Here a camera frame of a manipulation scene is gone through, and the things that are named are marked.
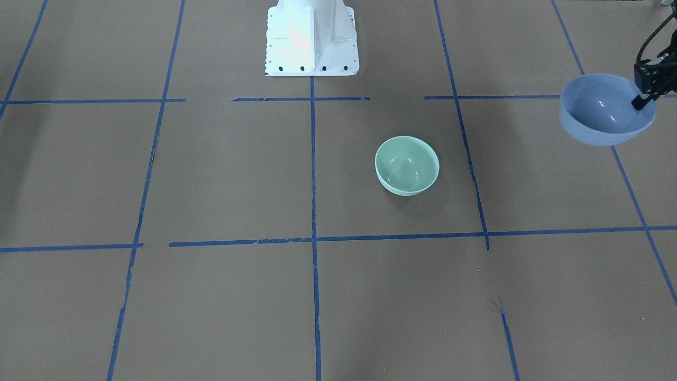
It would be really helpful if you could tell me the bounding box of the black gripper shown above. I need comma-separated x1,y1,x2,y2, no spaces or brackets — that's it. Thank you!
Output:
632,43,676,111

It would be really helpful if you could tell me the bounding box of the blue ceramic bowl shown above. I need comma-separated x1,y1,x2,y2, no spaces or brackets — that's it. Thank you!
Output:
559,73,657,147

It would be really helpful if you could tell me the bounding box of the green ceramic bowl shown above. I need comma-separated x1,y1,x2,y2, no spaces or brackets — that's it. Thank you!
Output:
374,135,440,197

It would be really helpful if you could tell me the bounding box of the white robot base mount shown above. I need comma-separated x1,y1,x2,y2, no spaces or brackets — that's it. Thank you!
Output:
264,1,360,77

